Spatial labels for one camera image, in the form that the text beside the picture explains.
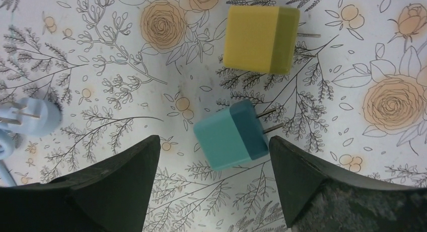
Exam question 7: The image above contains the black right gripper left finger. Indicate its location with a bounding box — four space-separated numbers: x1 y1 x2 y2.
1 135 161 231

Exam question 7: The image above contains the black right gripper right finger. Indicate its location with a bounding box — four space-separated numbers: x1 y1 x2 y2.
269 136 426 231

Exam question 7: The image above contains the teal charger plug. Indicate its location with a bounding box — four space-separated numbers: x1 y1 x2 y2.
193 100 283 171

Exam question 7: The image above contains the yellow charger plug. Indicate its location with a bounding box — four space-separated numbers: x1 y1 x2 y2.
223 6 300 75

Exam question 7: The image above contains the floral patterned table mat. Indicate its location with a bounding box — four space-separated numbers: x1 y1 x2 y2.
1 0 426 231

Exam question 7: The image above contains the light blue power cable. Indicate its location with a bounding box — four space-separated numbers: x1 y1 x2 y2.
0 98 63 188

